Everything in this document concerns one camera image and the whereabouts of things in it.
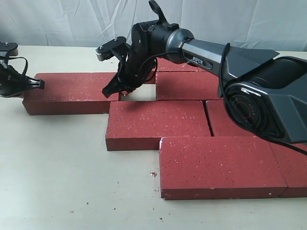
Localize red brick front left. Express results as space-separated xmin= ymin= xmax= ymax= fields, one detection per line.
xmin=159 ymin=137 xmax=288 ymax=200

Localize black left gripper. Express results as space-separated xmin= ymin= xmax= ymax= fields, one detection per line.
xmin=0 ymin=63 xmax=45 ymax=98

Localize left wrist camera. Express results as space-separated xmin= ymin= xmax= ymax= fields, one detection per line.
xmin=0 ymin=42 xmax=18 ymax=57

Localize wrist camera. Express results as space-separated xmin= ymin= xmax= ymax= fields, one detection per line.
xmin=95 ymin=36 xmax=130 ymax=61
xmin=0 ymin=42 xmax=18 ymax=57

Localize red brick back left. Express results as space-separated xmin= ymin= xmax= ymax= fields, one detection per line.
xmin=145 ymin=58 xmax=205 ymax=84

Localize red brick bottom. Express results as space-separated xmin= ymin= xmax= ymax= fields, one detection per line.
xmin=23 ymin=72 xmax=120 ymax=115

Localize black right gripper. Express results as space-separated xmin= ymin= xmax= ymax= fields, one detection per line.
xmin=102 ymin=47 xmax=156 ymax=98

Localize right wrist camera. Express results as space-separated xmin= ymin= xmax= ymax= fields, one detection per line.
xmin=95 ymin=36 xmax=130 ymax=61

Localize red brick top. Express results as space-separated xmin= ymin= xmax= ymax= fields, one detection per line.
xmin=105 ymin=100 xmax=211 ymax=151

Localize red brick front right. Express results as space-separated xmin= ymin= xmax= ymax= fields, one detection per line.
xmin=270 ymin=143 xmax=307 ymax=198

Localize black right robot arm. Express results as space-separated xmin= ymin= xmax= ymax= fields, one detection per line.
xmin=96 ymin=20 xmax=307 ymax=144

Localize red placed brick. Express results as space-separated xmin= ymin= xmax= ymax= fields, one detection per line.
xmin=156 ymin=72 xmax=219 ymax=101

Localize red brick third row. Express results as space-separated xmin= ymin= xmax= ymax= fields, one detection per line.
xmin=205 ymin=100 xmax=254 ymax=137

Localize white backdrop sheet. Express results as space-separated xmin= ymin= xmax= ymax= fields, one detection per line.
xmin=0 ymin=0 xmax=307 ymax=51

